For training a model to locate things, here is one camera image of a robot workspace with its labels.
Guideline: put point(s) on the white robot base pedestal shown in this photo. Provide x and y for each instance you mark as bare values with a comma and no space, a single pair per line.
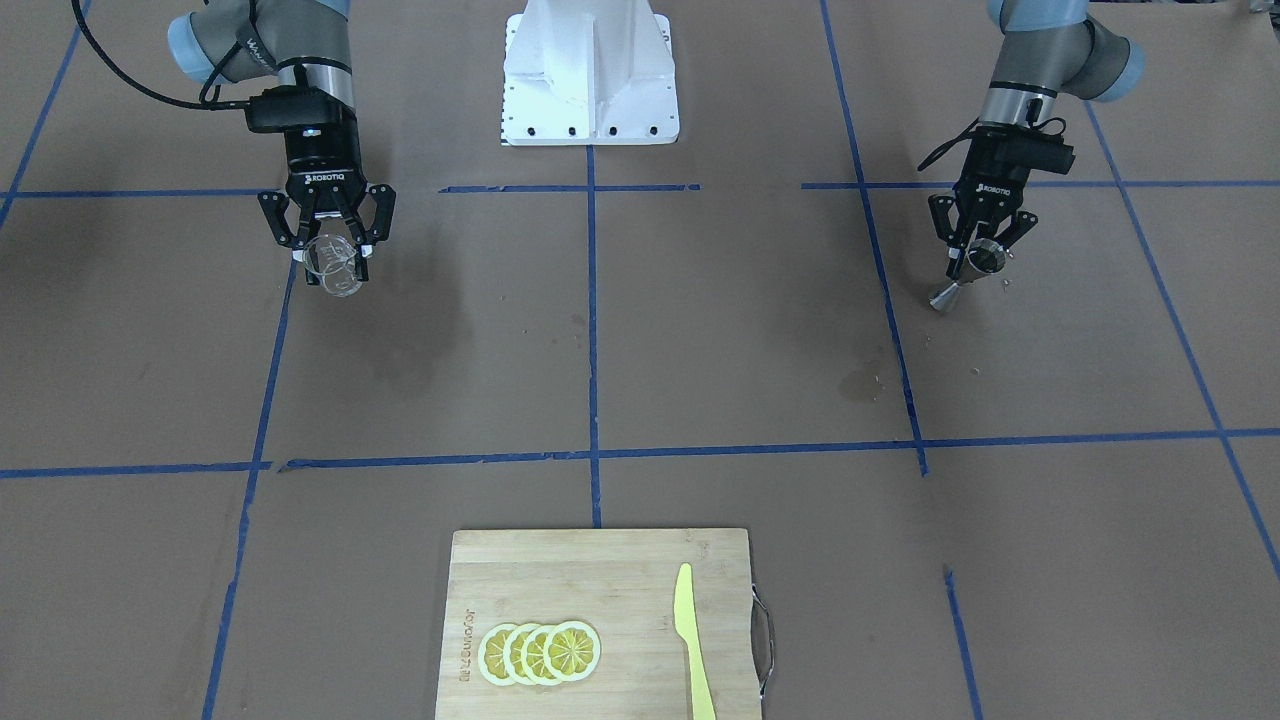
579,73

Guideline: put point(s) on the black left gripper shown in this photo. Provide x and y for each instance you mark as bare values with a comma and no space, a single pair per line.
990,180

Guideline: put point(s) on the yellow plastic knife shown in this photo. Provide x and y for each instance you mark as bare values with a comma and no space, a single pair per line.
686,626

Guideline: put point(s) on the bamboo cutting board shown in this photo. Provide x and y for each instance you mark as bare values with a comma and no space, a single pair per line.
620,581

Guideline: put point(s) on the lemon slice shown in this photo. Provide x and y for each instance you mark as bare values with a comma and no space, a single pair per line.
513,653
572,651
493,665
533,657

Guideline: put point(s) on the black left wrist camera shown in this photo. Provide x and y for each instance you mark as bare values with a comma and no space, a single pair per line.
1034,150

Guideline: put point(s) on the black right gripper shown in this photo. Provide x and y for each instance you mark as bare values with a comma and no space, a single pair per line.
323,168

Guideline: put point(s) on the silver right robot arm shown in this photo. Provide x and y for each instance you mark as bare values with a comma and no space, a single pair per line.
286,66

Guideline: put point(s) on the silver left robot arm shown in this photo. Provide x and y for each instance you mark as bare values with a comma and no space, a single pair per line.
1050,48

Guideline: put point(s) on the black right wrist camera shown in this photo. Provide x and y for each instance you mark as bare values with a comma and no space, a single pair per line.
292,108

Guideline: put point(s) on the steel double jigger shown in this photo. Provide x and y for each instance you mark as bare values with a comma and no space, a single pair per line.
982,257

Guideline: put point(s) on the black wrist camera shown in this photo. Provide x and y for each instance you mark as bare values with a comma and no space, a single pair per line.
292,108
1034,150

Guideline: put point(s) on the clear glass cup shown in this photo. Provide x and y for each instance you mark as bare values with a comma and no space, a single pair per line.
330,263

